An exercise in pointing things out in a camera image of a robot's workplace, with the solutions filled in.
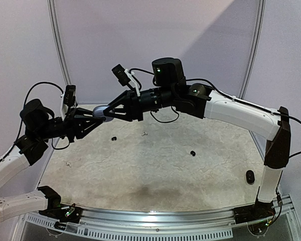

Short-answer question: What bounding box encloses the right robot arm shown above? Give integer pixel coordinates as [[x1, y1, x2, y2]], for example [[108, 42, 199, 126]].
[[103, 57, 291, 219]]

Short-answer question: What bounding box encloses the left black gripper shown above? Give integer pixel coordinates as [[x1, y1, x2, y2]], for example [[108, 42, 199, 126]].
[[36, 106, 103, 142]]

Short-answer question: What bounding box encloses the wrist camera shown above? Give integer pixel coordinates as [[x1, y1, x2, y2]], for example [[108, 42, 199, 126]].
[[111, 64, 141, 97], [60, 85, 76, 114]]

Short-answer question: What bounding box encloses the left aluminium frame post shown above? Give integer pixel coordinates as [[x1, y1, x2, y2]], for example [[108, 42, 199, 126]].
[[47, 0, 72, 85]]

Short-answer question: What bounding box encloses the black oval charging case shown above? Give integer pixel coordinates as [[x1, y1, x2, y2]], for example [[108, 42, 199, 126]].
[[245, 170, 255, 185]]

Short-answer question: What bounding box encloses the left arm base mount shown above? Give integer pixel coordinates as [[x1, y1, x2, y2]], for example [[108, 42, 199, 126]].
[[39, 203, 83, 223]]

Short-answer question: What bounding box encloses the aluminium frame post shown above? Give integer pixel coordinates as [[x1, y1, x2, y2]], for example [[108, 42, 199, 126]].
[[239, 0, 265, 99], [47, 0, 72, 85]]

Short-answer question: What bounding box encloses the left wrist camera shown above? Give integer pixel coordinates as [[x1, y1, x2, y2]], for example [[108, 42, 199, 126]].
[[60, 85, 76, 114]]

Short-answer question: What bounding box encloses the purple earbud charging case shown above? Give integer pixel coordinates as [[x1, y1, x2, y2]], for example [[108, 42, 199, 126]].
[[92, 105, 113, 123]]

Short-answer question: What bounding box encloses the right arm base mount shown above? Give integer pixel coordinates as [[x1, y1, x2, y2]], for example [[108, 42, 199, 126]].
[[233, 198, 275, 224]]

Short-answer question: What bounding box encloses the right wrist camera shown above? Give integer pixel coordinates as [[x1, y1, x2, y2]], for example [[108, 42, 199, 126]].
[[111, 64, 141, 97]]

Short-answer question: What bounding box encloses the right aluminium frame post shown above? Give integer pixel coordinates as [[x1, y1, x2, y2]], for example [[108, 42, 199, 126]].
[[239, 0, 265, 99]]

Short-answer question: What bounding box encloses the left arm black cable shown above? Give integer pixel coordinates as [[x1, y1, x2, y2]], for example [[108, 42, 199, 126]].
[[22, 81, 66, 106]]

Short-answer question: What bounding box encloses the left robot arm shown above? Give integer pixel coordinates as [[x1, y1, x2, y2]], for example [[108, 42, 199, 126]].
[[0, 98, 106, 223]]

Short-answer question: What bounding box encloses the aluminium front rail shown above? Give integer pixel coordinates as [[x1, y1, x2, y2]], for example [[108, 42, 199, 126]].
[[20, 194, 295, 238]]

